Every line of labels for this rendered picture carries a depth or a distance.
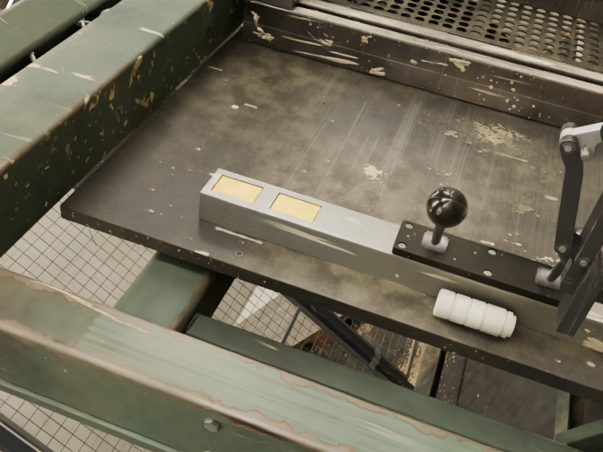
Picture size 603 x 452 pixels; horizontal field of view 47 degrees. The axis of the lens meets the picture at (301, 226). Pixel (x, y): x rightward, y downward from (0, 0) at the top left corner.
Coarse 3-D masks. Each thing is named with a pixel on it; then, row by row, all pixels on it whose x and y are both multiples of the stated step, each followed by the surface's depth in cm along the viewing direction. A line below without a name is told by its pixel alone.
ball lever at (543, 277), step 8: (576, 232) 60; (560, 256) 61; (568, 256) 60; (560, 264) 65; (536, 272) 71; (544, 272) 70; (552, 272) 67; (560, 272) 66; (536, 280) 70; (544, 280) 70; (552, 280) 69; (552, 288) 70
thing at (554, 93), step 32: (256, 0) 107; (288, 0) 105; (256, 32) 110; (288, 32) 108; (320, 32) 106; (352, 32) 105; (384, 32) 104; (416, 32) 105; (352, 64) 108; (384, 64) 106; (416, 64) 104; (448, 64) 102; (480, 64) 101; (512, 64) 101; (544, 64) 102; (480, 96) 104; (512, 96) 102; (544, 96) 100; (576, 96) 99
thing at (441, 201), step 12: (444, 192) 62; (456, 192) 62; (432, 204) 62; (444, 204) 61; (456, 204) 61; (432, 216) 62; (444, 216) 61; (456, 216) 61; (444, 228) 67; (432, 240) 71; (444, 240) 72; (444, 252) 72
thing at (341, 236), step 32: (288, 192) 78; (224, 224) 78; (256, 224) 76; (288, 224) 75; (320, 224) 74; (352, 224) 75; (384, 224) 76; (320, 256) 76; (352, 256) 74; (384, 256) 73; (416, 288) 74; (448, 288) 72; (480, 288) 71; (544, 320) 71
